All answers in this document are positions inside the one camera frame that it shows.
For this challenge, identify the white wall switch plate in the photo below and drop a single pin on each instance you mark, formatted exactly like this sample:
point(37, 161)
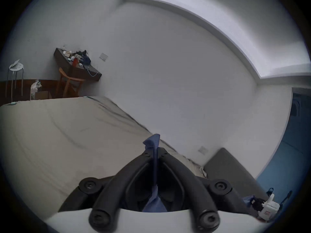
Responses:
point(104, 57)

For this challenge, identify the dark wooden desk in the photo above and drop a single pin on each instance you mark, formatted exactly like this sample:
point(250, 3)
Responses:
point(80, 67)

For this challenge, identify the wooden chair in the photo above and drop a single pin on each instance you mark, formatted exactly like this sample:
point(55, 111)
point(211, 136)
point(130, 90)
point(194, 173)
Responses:
point(70, 80)

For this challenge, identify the white round stool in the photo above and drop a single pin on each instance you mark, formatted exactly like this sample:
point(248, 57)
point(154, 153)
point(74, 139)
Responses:
point(15, 67)

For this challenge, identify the bed with beige sheet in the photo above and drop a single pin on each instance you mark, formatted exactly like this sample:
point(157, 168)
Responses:
point(60, 135)

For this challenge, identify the white wall socket plate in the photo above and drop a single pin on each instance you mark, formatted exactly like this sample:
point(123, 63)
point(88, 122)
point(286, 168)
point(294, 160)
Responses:
point(203, 150)

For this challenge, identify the dark blue shirt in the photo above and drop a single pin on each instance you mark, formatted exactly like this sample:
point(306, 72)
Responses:
point(151, 142)

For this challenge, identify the brown carton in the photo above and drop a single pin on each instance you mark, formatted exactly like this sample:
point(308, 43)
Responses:
point(42, 95)

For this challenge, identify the grey padded headboard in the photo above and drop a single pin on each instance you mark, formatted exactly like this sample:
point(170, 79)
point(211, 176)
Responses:
point(226, 169)

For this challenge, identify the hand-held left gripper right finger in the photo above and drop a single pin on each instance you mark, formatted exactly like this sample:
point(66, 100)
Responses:
point(194, 186)

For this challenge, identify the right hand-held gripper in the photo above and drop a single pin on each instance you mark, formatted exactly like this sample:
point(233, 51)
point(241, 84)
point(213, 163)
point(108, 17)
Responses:
point(270, 207)

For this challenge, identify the white patterned bag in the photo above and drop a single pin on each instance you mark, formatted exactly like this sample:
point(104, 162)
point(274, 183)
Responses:
point(36, 87)

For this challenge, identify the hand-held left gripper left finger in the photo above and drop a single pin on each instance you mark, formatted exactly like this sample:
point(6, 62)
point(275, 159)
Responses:
point(114, 190)

